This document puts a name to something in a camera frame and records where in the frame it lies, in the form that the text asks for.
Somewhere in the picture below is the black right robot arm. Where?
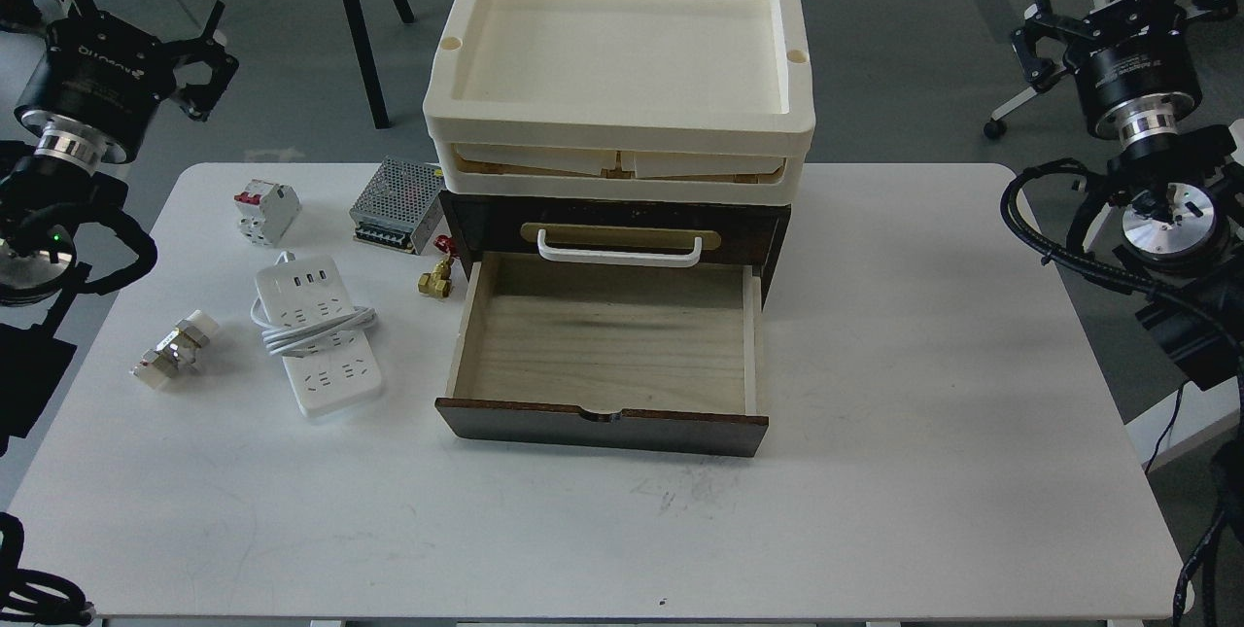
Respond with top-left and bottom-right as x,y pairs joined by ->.
984,0 -> 1243,389

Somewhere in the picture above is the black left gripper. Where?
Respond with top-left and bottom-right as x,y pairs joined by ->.
15,1 -> 239,163

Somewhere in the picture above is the open wooden drawer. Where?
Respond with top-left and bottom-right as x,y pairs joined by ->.
435,253 -> 769,457

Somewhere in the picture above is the black stand leg left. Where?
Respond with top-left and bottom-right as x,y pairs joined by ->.
325,0 -> 415,129

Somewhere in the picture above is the cream plastic tray top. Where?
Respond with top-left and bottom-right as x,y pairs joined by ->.
423,0 -> 816,157

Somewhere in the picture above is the cream plastic tray lower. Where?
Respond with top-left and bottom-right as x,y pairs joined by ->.
435,141 -> 805,207

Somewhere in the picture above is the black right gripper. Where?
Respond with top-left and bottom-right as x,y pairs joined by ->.
1010,0 -> 1203,141

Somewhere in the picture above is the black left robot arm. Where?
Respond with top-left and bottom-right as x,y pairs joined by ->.
1,0 -> 238,440

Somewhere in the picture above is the dark wooden cabinet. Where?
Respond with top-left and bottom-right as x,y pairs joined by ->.
439,192 -> 792,296

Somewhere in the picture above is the brass valve red handle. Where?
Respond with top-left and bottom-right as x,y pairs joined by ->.
417,234 -> 459,299

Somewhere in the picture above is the small white metal connector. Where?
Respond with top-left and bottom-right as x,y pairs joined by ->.
131,311 -> 221,391

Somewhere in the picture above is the white drawer handle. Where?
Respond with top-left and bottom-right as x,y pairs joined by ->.
536,228 -> 704,267

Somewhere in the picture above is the white red circuit breaker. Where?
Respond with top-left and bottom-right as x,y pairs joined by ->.
233,178 -> 301,248

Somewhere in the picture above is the cream plastic tray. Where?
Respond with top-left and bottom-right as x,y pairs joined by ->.
423,0 -> 816,157
435,141 -> 805,207

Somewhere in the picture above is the metal mesh power supply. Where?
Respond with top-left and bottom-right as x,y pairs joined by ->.
348,157 -> 445,254

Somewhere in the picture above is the white power strip with cable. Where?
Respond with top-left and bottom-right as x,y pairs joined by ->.
250,251 -> 383,419

